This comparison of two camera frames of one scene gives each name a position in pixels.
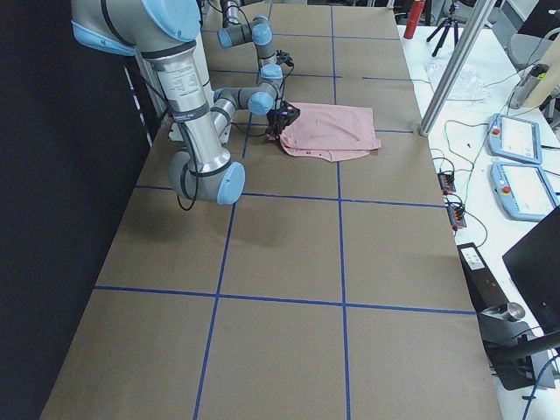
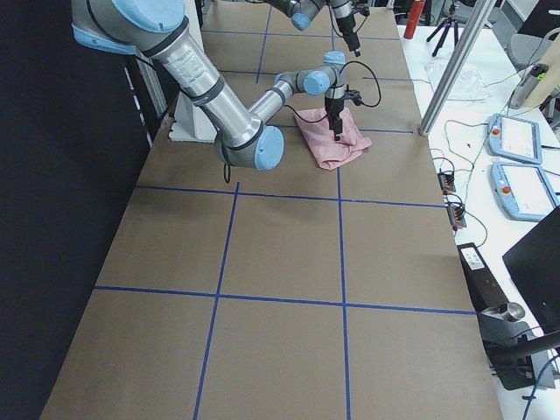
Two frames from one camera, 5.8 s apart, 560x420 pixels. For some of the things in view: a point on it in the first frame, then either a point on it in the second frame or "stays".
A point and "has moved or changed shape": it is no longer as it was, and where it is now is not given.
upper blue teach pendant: [515, 138] stays
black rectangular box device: [484, 291] stays
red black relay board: [447, 183] stays
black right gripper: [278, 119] -> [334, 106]
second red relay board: [457, 217] stays
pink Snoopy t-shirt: [332, 131] has moved or changed shape
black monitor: [535, 260] stays
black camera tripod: [448, 23] stays
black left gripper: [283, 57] -> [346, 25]
